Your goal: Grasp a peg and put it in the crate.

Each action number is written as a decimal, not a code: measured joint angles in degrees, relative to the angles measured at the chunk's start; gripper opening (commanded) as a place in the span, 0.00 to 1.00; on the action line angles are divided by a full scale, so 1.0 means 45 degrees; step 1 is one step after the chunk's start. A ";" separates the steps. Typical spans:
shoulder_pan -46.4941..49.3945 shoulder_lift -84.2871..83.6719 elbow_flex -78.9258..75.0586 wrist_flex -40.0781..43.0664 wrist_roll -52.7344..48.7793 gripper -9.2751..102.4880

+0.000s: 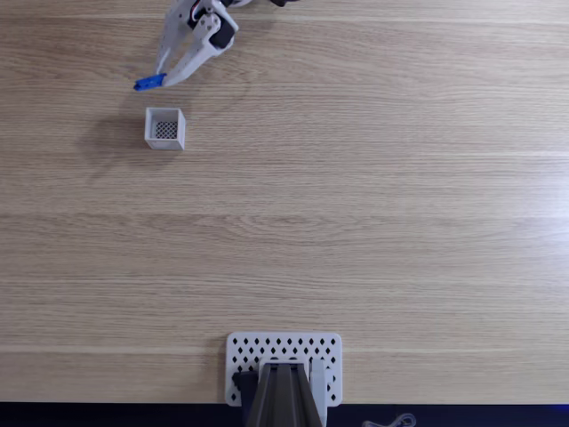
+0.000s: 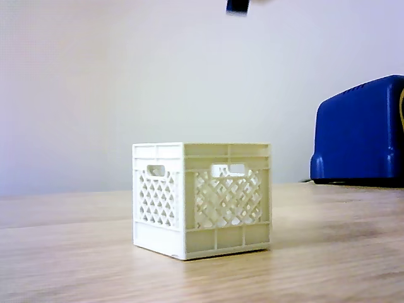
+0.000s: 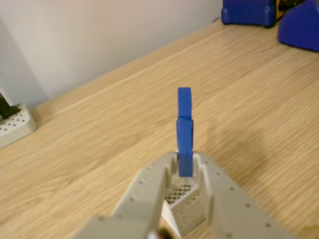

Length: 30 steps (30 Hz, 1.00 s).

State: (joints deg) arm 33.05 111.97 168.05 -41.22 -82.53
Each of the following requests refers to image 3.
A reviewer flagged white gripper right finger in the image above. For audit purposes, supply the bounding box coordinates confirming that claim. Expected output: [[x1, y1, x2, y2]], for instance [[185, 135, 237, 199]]
[[193, 151, 297, 239]]

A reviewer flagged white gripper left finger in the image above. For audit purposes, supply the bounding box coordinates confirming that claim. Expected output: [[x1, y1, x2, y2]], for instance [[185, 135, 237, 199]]
[[73, 152, 180, 239]]

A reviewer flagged blue peg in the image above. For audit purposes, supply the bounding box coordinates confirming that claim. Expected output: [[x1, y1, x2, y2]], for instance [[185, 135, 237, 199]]
[[175, 87, 194, 178]]

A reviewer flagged small white lattice crate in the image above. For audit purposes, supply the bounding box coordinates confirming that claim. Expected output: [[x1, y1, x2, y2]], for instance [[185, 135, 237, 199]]
[[161, 177, 208, 238]]

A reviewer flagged black clamp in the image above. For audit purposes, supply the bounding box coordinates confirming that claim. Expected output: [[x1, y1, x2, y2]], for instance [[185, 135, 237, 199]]
[[0, 91, 21, 120]]

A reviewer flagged blue rounded plastic part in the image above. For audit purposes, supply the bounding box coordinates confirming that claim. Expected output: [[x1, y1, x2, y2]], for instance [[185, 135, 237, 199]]
[[277, 0, 319, 53]]

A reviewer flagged blue ribbed plastic block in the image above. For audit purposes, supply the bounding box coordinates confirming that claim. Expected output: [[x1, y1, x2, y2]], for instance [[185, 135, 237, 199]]
[[221, 0, 278, 28]]

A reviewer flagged white perforated base plate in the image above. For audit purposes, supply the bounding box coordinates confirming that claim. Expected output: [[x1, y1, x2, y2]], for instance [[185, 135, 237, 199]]
[[0, 103, 37, 149]]

